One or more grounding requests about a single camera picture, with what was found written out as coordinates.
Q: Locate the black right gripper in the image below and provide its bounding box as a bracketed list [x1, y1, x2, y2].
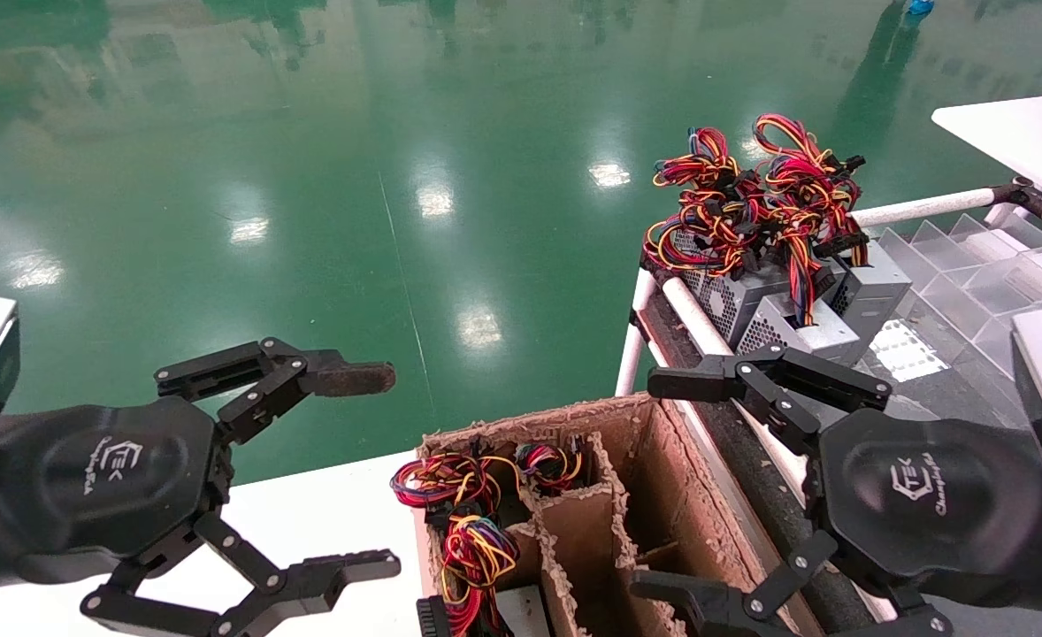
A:
[630, 343, 1042, 637]

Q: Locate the grey power supply with cables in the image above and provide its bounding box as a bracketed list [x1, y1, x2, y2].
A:
[751, 113, 914, 348]
[391, 451, 506, 532]
[515, 434, 586, 495]
[415, 516, 550, 637]
[738, 212, 864, 368]
[643, 127, 845, 348]

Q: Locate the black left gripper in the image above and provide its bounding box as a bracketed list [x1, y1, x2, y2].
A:
[0, 337, 401, 637]

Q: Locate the white table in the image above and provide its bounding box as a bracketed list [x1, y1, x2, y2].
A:
[931, 91, 1042, 216]

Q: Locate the black pipe joint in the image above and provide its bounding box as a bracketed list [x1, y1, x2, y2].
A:
[985, 175, 1042, 215]

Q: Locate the brown cardboard box with dividers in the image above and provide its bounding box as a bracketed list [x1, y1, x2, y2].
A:
[417, 394, 827, 637]

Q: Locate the clear acrylic divider tray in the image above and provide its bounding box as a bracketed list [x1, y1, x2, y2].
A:
[848, 212, 1042, 426]

